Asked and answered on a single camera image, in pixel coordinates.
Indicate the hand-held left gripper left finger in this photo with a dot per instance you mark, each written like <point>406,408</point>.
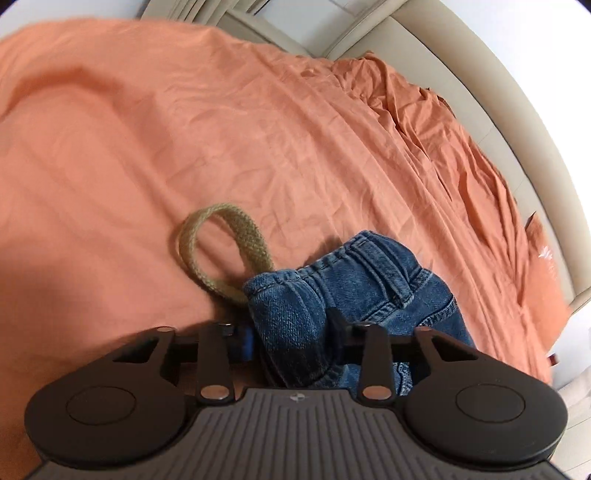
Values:
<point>247,344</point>

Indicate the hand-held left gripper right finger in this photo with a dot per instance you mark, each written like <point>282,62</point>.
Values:
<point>339,334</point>

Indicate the blue denim pants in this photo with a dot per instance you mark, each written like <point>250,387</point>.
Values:
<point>323,300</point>

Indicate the orange embroidered pillow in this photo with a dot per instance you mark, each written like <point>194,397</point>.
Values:
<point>547,263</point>

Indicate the orange duvet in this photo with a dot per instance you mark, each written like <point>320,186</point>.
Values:
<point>138,138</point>

